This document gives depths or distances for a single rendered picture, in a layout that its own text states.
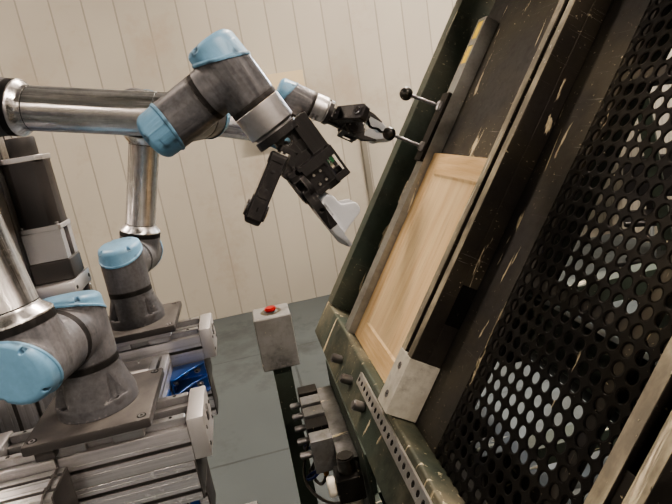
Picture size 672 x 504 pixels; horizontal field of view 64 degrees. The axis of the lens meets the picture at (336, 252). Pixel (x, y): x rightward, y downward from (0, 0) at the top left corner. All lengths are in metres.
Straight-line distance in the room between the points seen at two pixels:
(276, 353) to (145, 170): 0.69
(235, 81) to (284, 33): 3.81
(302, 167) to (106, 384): 0.58
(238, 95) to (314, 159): 0.14
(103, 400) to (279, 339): 0.76
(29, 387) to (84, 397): 0.16
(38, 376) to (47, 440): 0.20
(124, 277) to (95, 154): 3.10
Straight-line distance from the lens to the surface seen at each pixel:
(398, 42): 4.77
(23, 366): 0.96
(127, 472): 1.19
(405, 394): 1.12
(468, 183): 1.28
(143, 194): 1.65
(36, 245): 1.34
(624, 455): 0.65
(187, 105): 0.80
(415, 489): 1.00
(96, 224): 4.66
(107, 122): 0.98
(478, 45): 1.60
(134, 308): 1.57
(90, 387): 1.12
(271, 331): 1.74
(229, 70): 0.79
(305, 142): 0.81
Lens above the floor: 1.51
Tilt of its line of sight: 14 degrees down
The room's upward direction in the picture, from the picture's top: 9 degrees counter-clockwise
